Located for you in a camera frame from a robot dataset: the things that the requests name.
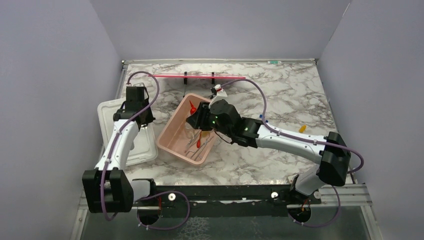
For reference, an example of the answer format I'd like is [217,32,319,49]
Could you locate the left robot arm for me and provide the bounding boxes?
[82,84,158,214]

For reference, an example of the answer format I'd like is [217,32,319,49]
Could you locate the small orange cap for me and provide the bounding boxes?
[298,125,307,133]

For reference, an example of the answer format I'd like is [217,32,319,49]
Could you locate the bristle tube brush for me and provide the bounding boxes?
[201,131,211,138]

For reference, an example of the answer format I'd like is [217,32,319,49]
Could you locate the pink plastic bin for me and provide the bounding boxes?
[156,93,218,166]

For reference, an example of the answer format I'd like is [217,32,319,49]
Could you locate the black base frame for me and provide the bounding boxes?
[79,183,372,220]

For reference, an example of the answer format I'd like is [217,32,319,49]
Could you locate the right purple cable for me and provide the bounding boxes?
[220,78,365,229]

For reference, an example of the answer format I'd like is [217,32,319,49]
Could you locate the metal tweezers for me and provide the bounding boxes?
[185,134,201,149]

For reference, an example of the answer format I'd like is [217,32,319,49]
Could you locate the metal crucible tongs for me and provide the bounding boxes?
[184,135,215,165]

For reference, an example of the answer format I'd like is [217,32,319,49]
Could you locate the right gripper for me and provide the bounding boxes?
[186,101,233,139]

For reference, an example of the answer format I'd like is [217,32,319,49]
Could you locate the small glass jar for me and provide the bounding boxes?
[184,127,195,139]

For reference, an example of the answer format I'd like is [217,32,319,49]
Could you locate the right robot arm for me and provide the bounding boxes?
[185,100,351,204]

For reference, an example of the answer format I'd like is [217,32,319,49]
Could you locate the wash bottle red cap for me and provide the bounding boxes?
[189,100,197,116]

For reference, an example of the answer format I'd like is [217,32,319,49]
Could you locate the black wire stand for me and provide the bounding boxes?
[183,71,216,96]

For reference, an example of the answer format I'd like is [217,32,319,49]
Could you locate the white bin lid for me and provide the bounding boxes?
[96,95,158,170]

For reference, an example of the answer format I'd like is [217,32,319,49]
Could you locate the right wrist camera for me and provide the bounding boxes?
[210,84,228,101]

